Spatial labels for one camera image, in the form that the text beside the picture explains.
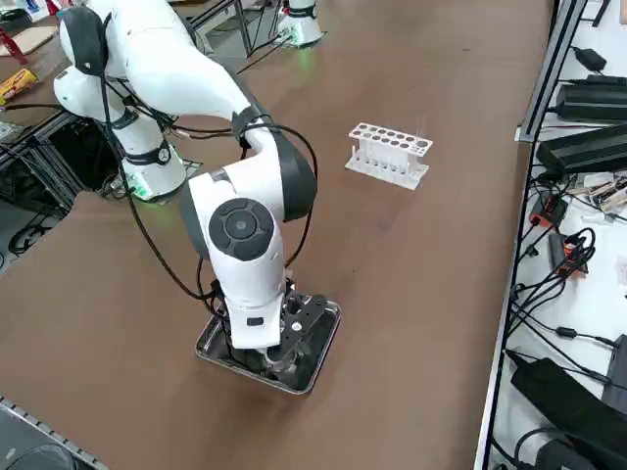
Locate ribbed black power brick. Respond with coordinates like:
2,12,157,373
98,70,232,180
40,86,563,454
555,73,627,124

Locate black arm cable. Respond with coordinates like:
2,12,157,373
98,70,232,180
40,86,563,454
100,14,212,301
237,124,318,268

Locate yellow snack packet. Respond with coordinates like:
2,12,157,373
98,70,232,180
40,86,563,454
0,68,40,106

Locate steel tray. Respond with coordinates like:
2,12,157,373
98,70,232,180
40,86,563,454
194,293,343,396

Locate white test tube rack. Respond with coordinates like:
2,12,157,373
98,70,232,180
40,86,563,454
344,121,435,191

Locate aluminium profile post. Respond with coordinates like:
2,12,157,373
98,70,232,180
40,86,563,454
513,0,589,144

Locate small black power adapter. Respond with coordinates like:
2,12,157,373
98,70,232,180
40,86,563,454
571,46,608,71

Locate long black power supply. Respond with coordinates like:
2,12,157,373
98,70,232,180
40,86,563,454
535,124,627,178

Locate orange and black device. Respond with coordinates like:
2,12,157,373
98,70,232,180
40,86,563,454
527,192,570,230
547,230,598,279

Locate red metal stand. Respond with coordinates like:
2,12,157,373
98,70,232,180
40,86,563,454
0,26,28,65

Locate bare circuit board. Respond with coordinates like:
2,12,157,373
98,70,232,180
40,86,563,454
582,171,627,212

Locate wooden board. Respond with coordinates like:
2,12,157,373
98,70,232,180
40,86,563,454
0,23,60,59

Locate white workbench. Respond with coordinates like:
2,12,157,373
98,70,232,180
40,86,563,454
474,0,627,470

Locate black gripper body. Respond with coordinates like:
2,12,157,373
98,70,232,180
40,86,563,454
282,279,314,324

